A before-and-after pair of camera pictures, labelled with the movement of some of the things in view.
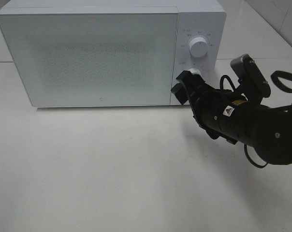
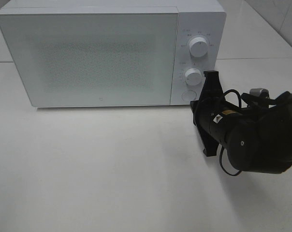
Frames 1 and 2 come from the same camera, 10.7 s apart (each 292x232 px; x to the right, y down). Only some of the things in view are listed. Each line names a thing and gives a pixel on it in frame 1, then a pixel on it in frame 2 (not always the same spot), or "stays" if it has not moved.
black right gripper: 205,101 -> 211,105
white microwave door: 94,59 stays
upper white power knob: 198,47 stays
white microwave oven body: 112,52 stays
